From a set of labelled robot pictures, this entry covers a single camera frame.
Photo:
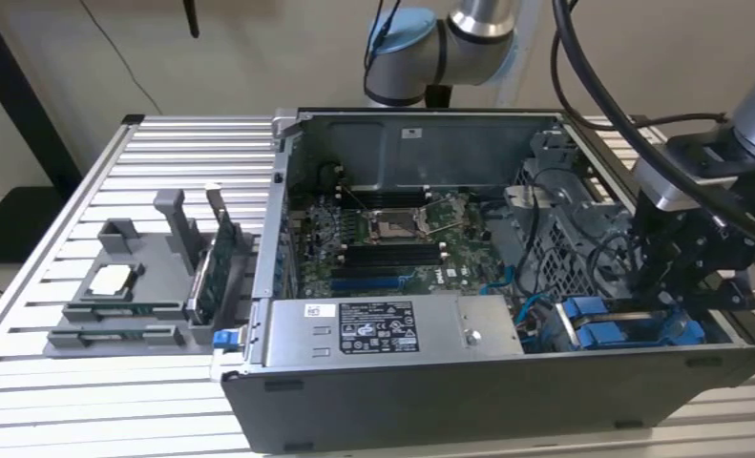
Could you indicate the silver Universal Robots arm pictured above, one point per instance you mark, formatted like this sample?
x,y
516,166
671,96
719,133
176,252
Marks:
x,y
401,71

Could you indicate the perforated metal disk bay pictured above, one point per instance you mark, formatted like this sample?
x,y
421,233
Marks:
x,y
567,257

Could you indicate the blue empty disk carrier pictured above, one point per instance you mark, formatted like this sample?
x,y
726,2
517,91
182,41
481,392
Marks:
x,y
603,335

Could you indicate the black expansion slot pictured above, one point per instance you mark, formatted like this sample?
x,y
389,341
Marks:
x,y
371,273

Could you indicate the blue expansion slot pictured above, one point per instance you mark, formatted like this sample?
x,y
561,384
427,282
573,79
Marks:
x,y
371,286

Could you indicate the green motherboard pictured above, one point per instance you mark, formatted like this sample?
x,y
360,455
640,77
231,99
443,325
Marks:
x,y
453,253

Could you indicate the black RAM slots row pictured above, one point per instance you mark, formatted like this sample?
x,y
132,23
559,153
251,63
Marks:
x,y
389,194
392,255

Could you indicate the CPU socket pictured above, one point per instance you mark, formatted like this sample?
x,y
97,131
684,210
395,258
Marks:
x,y
395,225

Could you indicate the black open PC case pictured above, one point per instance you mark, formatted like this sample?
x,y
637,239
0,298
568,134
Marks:
x,y
447,405

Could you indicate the white sticker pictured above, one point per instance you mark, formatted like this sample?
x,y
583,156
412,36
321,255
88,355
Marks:
x,y
411,133

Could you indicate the thin metal locking lever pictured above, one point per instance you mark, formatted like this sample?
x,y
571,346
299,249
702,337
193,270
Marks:
x,y
359,199

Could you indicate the silver power supply box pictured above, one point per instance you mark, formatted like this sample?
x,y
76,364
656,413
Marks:
x,y
300,334

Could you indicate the blue case latch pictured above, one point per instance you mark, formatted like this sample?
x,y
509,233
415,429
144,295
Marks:
x,y
224,339

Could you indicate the grey parts rack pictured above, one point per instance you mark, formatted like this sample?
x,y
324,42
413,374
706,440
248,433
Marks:
x,y
178,229

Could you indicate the green RAM stick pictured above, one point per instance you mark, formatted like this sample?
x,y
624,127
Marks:
x,y
134,309
128,334

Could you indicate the silver CPU chip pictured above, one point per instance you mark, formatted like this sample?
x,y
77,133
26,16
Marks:
x,y
112,280

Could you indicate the black stand with base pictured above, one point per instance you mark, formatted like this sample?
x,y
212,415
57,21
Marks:
x,y
13,224

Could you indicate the silver black wrist camera mount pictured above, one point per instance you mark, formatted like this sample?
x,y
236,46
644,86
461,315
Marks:
x,y
670,186

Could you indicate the silver metal bracket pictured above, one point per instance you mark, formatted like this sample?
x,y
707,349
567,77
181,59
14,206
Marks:
x,y
520,196

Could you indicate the graphics card with metal bracket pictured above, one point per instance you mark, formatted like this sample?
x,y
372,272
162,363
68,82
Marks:
x,y
214,276

